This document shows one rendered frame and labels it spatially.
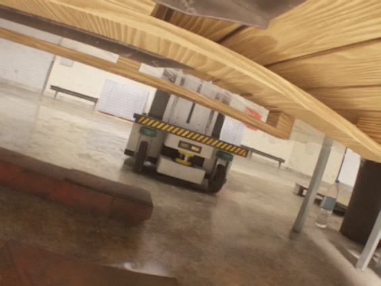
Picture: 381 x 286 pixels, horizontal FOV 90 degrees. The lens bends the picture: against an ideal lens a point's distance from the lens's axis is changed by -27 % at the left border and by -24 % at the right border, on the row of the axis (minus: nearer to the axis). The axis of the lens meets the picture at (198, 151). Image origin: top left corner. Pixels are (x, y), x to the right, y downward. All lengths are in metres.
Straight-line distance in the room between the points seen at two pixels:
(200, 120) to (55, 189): 1.23
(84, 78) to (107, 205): 8.62
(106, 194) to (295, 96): 0.52
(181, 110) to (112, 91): 5.72
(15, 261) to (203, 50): 0.39
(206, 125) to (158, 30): 1.36
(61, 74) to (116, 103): 3.09
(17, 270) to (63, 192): 0.40
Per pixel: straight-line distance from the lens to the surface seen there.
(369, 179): 1.64
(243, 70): 0.38
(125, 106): 7.26
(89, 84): 9.15
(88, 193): 0.68
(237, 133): 8.05
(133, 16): 0.37
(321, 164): 1.28
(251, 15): 0.39
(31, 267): 0.34
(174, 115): 1.64
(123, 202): 0.68
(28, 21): 0.90
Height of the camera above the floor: 0.32
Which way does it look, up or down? 4 degrees down
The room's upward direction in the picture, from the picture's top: 18 degrees clockwise
